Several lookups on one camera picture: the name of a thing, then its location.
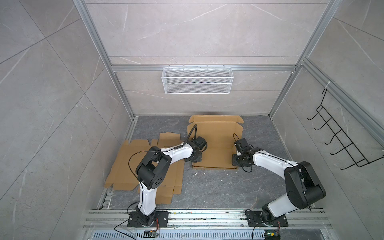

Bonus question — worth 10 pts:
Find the cardboard box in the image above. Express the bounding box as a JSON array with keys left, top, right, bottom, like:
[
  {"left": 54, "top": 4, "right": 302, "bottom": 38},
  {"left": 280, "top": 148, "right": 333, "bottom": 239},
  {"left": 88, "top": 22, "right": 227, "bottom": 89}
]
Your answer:
[
  {"left": 105, "top": 133, "right": 185, "bottom": 205},
  {"left": 187, "top": 115, "right": 244, "bottom": 170}
]

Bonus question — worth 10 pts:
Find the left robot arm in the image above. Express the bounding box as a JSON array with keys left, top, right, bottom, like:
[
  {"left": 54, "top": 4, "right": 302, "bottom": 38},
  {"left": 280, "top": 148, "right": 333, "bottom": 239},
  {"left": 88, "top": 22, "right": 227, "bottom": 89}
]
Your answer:
[{"left": 136, "top": 137, "right": 208, "bottom": 218}]

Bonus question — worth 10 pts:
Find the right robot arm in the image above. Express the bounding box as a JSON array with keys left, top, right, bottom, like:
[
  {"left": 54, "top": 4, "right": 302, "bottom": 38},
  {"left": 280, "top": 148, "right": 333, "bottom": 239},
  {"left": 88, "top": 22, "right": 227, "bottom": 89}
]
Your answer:
[{"left": 232, "top": 139, "right": 326, "bottom": 226}]

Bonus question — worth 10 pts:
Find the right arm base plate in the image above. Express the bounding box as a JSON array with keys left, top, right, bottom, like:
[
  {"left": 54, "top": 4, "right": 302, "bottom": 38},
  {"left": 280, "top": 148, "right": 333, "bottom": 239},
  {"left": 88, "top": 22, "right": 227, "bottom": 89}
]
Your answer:
[{"left": 244, "top": 209, "right": 289, "bottom": 227}]

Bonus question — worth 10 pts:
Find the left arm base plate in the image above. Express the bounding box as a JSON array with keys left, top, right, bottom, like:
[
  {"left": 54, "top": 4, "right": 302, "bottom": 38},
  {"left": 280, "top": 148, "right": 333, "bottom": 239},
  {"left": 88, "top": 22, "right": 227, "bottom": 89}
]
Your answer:
[{"left": 127, "top": 211, "right": 169, "bottom": 228}]

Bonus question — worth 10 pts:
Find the white wire mesh basket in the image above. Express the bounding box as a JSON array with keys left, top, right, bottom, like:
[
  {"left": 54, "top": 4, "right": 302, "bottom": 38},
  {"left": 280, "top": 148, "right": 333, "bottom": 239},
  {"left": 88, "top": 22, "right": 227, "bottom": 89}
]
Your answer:
[{"left": 161, "top": 67, "right": 234, "bottom": 95}]

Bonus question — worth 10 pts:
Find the black wire hook rack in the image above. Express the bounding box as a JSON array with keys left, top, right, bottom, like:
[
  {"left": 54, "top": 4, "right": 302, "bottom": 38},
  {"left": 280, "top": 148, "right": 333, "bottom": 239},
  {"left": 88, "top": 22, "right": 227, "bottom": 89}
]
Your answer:
[{"left": 307, "top": 89, "right": 384, "bottom": 170}]

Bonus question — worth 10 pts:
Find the aluminium mounting rail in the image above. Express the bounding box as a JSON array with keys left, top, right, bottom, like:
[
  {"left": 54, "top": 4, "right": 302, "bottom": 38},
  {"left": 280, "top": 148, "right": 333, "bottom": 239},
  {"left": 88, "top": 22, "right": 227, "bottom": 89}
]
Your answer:
[{"left": 82, "top": 209, "right": 333, "bottom": 230}]

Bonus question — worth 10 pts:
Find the aluminium frame profile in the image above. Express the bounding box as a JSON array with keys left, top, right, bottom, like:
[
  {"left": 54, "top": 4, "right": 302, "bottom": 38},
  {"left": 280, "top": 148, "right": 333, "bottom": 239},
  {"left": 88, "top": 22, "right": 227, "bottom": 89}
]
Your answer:
[{"left": 74, "top": 1, "right": 384, "bottom": 145}]

